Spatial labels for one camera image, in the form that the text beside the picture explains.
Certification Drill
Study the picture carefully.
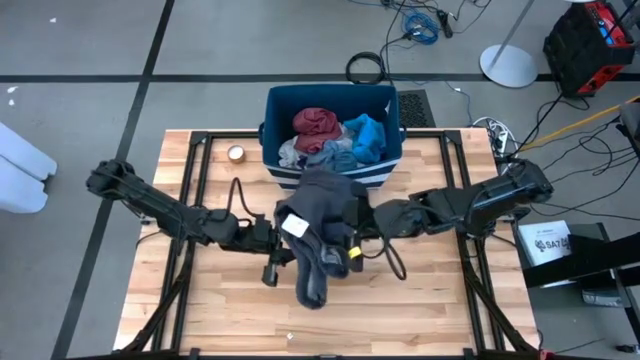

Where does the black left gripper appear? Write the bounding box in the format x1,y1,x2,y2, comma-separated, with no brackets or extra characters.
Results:
237,217,298,288

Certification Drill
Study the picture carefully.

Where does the dark grey garment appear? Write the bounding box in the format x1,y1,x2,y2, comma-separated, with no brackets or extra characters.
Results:
273,167,371,310

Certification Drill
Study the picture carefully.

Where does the blue-grey garment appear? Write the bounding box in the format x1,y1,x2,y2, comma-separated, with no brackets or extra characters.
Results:
304,141,359,172

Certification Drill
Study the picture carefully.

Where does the bright blue garment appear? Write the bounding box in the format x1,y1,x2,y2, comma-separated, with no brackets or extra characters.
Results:
343,113,387,165

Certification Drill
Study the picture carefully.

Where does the white garment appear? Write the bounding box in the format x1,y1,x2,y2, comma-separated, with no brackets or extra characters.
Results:
278,124,354,169

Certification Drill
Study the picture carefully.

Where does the maroon garment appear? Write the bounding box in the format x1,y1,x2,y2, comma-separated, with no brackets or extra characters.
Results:
292,107,344,155

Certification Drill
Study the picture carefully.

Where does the handwritten white paper tag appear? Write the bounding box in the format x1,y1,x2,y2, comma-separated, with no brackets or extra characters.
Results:
280,213,311,239

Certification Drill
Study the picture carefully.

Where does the black floor vent grate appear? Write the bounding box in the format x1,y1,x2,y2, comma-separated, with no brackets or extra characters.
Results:
397,89,436,129

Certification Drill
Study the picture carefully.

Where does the navy white-striped fabric bin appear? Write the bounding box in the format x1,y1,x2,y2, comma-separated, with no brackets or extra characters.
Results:
257,83,407,190

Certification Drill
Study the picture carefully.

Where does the white power strip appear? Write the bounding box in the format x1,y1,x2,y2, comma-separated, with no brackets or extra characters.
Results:
492,127,511,154

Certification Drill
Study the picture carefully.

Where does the white printed cardboard box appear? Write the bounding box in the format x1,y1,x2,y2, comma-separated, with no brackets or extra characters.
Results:
518,219,572,267

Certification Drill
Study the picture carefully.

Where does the white round-base floor stand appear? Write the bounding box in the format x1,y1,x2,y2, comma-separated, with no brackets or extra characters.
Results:
478,0,539,90

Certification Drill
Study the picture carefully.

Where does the black power brick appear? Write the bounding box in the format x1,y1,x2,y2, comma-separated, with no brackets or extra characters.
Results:
436,9,455,40

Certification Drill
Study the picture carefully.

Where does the yellow pole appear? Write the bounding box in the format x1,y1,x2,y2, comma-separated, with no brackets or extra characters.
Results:
519,95,640,151

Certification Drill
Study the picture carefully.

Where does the black equipment stand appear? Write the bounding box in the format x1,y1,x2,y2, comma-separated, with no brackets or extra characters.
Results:
519,222,640,351

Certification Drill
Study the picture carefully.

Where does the black and red equipment case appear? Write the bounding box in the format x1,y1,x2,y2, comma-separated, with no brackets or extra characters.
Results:
542,0,637,99

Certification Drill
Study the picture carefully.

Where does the pale blue foam block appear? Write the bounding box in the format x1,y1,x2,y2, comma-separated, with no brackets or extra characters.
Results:
0,157,49,215
0,122,59,181

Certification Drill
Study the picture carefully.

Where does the grey equipment box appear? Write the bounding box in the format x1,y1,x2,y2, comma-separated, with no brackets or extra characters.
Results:
618,102,640,146

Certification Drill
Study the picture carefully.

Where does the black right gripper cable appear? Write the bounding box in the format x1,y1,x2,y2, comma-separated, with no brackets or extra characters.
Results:
359,234,407,281

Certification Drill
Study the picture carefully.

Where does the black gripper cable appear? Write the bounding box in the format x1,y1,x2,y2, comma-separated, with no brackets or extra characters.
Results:
227,177,264,221
359,234,407,281

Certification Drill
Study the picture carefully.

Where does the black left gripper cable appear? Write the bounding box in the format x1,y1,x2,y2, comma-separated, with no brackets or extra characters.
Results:
227,177,264,221

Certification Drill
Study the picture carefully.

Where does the black metal table frame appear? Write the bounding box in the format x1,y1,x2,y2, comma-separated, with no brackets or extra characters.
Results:
119,128,544,360

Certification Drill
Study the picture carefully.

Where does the coiled black cable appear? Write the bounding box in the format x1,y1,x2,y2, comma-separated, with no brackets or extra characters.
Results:
344,51,387,87

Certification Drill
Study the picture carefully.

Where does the coiled blue cable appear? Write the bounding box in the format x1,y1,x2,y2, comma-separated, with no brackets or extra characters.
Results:
402,10,440,46

